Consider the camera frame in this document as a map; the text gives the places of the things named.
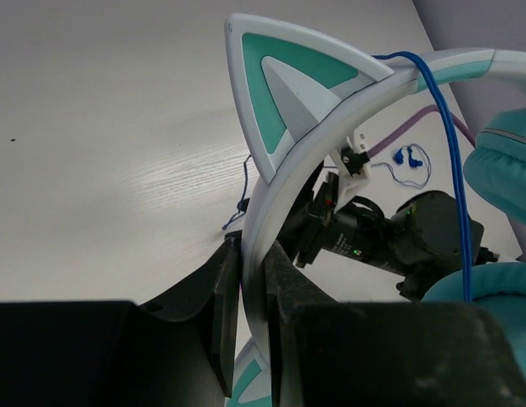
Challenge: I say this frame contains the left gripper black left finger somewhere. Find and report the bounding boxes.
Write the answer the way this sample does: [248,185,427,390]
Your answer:
[0,238,241,406]

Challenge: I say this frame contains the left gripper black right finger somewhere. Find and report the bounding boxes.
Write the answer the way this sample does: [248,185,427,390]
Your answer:
[265,243,526,406]

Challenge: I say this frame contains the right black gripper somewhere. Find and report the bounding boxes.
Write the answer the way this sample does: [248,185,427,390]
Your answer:
[279,163,339,268]

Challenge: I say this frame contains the teal cat-ear headphones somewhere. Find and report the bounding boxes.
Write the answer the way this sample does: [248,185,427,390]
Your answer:
[225,14,526,406]

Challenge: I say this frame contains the thin blue headphone cable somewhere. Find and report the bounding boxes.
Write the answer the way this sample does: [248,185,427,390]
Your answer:
[222,50,476,303]

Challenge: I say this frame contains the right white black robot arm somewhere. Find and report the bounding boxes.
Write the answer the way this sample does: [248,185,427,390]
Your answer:
[277,165,462,302]

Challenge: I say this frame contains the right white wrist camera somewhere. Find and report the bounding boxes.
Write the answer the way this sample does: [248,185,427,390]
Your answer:
[329,131,371,209]

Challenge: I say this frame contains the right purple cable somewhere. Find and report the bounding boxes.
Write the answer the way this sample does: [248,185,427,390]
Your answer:
[371,104,478,159]

